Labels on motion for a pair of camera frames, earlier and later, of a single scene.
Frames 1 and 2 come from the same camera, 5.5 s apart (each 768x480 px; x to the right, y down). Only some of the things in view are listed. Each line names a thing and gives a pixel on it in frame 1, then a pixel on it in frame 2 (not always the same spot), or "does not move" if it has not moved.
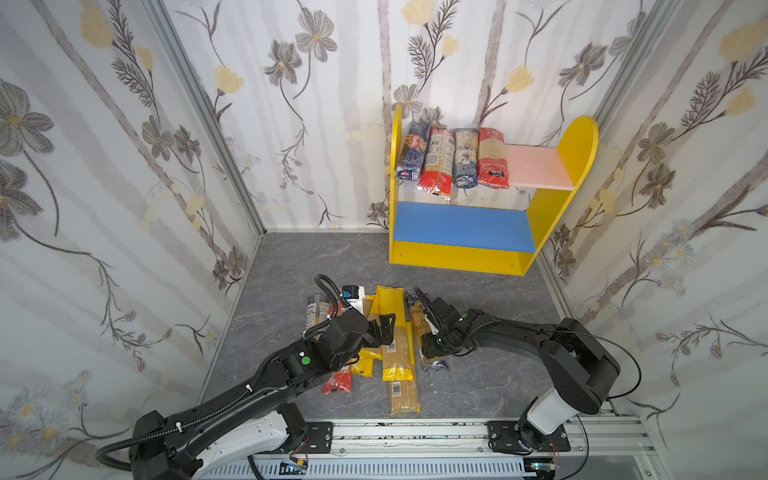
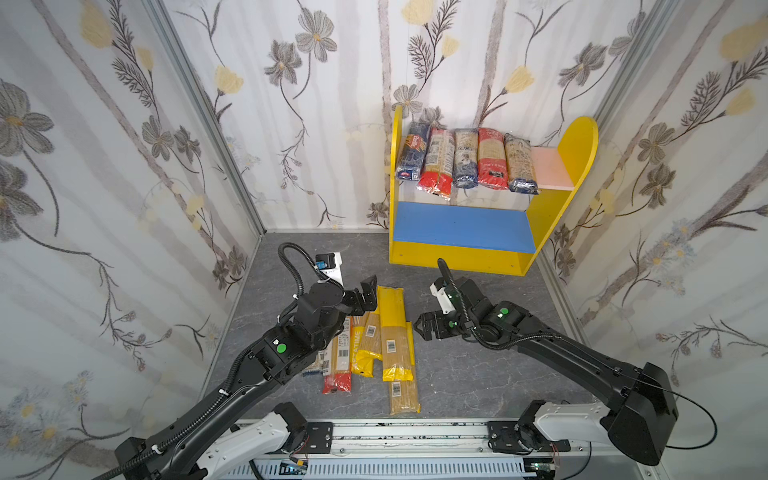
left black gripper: [383, 328] → [354, 299]
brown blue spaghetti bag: [420, 326] → [520, 163]
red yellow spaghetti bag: [492, 169] does not move
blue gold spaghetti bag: [465, 163] does not move
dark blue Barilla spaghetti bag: [413, 151] does not move
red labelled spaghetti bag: [437, 171] does not move
